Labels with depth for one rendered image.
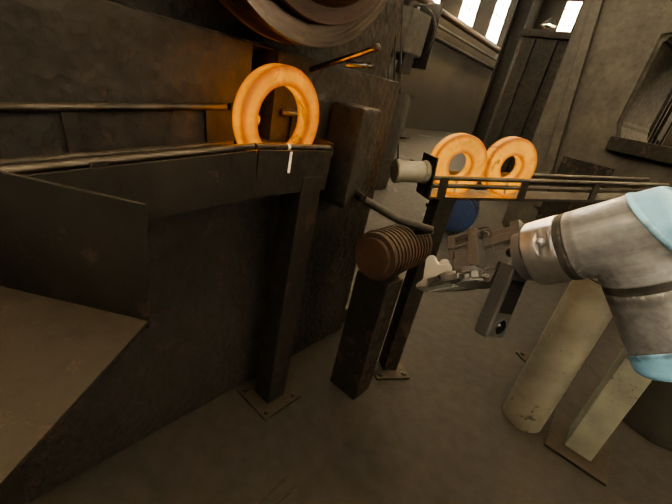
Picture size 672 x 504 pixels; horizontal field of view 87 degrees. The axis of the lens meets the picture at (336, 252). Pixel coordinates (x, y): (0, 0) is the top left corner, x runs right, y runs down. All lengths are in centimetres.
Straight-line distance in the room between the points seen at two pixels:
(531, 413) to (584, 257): 84
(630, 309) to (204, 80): 69
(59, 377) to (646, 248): 56
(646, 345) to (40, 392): 58
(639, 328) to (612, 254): 9
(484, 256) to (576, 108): 271
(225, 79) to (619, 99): 279
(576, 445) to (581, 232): 94
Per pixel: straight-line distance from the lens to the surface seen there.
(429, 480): 108
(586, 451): 138
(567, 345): 117
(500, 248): 59
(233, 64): 73
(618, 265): 51
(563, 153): 323
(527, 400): 128
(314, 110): 76
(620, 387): 125
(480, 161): 103
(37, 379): 34
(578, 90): 328
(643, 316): 53
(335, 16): 72
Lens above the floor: 83
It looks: 25 degrees down
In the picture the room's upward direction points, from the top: 12 degrees clockwise
